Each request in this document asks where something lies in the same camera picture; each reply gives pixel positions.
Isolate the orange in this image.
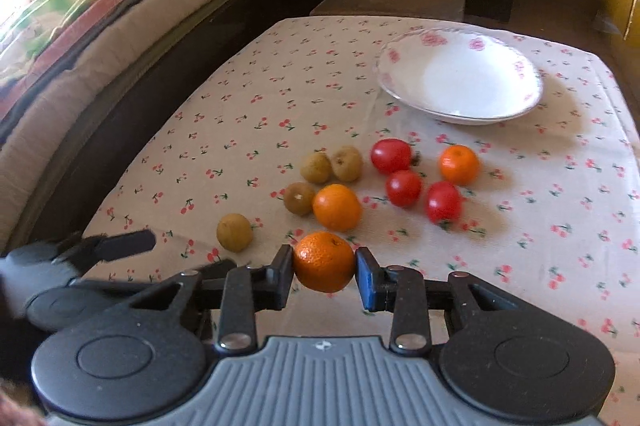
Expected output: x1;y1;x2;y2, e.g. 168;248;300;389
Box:
438;144;480;186
293;231;356;294
312;184;362;232

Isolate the red tomato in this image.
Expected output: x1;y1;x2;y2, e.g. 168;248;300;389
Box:
370;138;412;175
385;170;422;208
425;181;462;224

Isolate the dark brown longan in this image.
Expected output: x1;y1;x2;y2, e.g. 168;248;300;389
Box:
283;182;316;217

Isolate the bed with mattress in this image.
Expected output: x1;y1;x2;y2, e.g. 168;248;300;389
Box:
1;0;319;250

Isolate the cherry print tablecloth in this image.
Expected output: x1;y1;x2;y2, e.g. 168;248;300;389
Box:
87;16;639;425

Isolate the white floral plate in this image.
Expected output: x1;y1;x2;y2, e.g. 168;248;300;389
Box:
374;26;544;126

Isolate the brown wooden stool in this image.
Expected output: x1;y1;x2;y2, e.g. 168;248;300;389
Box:
311;0;465;22

